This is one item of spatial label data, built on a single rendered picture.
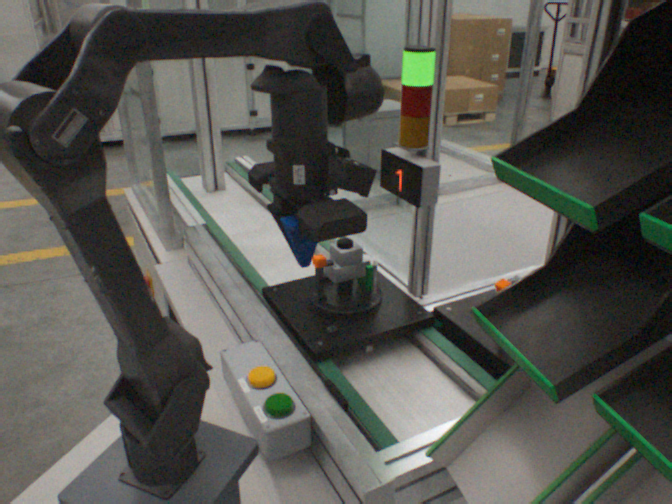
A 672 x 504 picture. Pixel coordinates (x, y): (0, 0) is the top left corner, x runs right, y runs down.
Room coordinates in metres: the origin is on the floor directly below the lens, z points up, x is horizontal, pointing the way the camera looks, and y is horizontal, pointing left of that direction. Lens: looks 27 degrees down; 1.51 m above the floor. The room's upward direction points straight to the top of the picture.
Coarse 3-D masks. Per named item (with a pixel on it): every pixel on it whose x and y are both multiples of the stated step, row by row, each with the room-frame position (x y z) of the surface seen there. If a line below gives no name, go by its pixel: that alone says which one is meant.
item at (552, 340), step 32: (576, 224) 0.52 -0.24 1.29; (576, 256) 0.52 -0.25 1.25; (608, 256) 0.51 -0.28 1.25; (640, 256) 0.50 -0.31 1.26; (512, 288) 0.50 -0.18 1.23; (544, 288) 0.50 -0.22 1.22; (576, 288) 0.48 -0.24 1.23; (608, 288) 0.47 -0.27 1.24; (640, 288) 0.46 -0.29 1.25; (480, 320) 0.47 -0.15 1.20; (512, 320) 0.47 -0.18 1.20; (544, 320) 0.46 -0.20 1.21; (576, 320) 0.44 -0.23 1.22; (608, 320) 0.43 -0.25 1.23; (640, 320) 0.42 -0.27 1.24; (512, 352) 0.42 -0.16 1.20; (544, 352) 0.42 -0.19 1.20; (576, 352) 0.41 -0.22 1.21; (608, 352) 0.38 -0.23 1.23; (640, 352) 0.39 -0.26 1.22; (544, 384) 0.37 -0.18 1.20; (576, 384) 0.37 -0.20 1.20
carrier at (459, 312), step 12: (516, 276) 0.95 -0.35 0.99; (456, 300) 0.89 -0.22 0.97; (468, 300) 0.89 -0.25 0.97; (480, 300) 0.89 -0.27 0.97; (444, 312) 0.85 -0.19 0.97; (456, 312) 0.85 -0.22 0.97; (468, 312) 0.85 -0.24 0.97; (444, 324) 0.83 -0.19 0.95; (456, 324) 0.81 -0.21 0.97; (468, 324) 0.81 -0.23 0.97; (468, 336) 0.78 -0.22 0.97; (480, 336) 0.77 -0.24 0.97; (480, 348) 0.75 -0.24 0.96; (492, 348) 0.74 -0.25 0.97; (492, 360) 0.72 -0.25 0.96; (504, 360) 0.71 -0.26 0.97; (504, 372) 0.70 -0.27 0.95
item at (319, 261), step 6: (318, 258) 0.86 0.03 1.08; (324, 258) 0.86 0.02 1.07; (318, 264) 0.85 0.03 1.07; (324, 264) 0.86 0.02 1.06; (330, 264) 0.87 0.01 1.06; (318, 270) 0.85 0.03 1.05; (318, 276) 0.85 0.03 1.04; (318, 282) 0.85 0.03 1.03; (318, 288) 0.85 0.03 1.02; (318, 294) 0.85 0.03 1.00
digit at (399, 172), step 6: (396, 162) 0.92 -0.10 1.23; (402, 162) 0.90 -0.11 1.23; (396, 168) 0.92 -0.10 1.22; (402, 168) 0.90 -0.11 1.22; (396, 174) 0.92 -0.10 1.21; (402, 174) 0.90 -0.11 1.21; (396, 180) 0.91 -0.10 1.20; (402, 180) 0.90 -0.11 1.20; (396, 186) 0.91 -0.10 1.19; (402, 186) 0.90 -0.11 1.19; (396, 192) 0.91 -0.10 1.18; (402, 192) 0.90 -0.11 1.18
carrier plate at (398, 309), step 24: (264, 288) 0.93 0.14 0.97; (288, 288) 0.93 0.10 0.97; (384, 288) 0.93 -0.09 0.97; (288, 312) 0.85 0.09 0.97; (312, 312) 0.85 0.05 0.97; (384, 312) 0.85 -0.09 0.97; (408, 312) 0.85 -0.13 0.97; (312, 336) 0.77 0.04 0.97; (336, 336) 0.77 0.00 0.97; (360, 336) 0.77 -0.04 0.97; (384, 336) 0.79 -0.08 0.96
